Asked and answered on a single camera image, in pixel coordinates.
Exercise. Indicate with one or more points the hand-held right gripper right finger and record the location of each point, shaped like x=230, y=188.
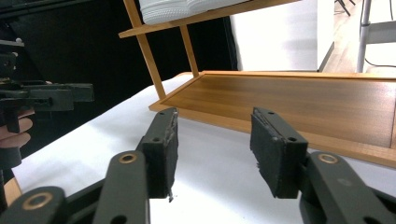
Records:
x=275, y=155

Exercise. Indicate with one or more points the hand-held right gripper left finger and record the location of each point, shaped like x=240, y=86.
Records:
x=160, y=155

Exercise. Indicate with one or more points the wooden three-tier shoe rack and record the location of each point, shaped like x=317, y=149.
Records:
x=280, y=102

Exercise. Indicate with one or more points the white sneaker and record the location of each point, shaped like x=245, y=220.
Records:
x=168, y=11

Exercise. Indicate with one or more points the black curtain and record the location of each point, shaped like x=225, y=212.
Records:
x=93, y=56

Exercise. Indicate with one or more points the white table mat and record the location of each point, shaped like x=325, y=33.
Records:
x=214, y=186

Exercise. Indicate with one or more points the grey metal stand pole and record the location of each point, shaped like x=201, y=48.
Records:
x=362, y=34

